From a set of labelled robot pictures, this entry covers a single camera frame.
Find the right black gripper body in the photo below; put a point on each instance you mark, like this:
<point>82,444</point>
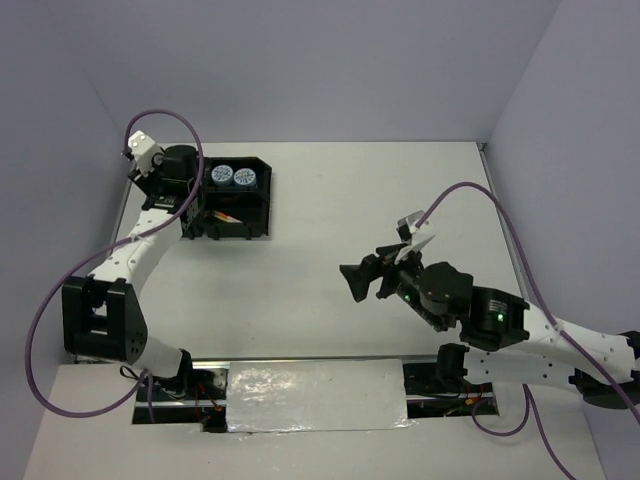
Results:
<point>401,278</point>

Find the silver foil plate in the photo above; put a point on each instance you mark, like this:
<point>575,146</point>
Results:
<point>316,396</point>

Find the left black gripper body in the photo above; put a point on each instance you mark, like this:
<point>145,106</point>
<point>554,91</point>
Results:
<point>150,184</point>

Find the blue round tape tin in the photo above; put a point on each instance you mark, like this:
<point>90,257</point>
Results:
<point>222,175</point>
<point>245,178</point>

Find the black four-compartment tray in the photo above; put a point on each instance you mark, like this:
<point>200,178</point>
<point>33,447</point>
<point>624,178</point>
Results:
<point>251,206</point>

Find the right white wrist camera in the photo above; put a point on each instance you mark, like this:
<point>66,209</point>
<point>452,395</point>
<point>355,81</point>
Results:
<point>414,234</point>

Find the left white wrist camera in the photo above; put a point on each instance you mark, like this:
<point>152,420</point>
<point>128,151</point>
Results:
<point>144,151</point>

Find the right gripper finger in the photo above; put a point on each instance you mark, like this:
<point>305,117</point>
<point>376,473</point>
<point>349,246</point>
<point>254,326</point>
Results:
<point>381,258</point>
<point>359,277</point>

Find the orange thin pen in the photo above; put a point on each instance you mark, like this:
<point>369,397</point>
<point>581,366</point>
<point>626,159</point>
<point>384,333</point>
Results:
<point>221,216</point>

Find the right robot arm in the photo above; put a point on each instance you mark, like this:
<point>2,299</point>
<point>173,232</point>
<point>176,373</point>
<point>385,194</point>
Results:
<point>502,337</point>

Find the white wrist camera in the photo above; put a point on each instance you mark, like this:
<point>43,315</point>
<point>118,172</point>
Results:
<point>414,234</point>
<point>144,151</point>

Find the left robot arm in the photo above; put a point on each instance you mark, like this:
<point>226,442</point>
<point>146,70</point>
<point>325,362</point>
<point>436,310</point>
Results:
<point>102,316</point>

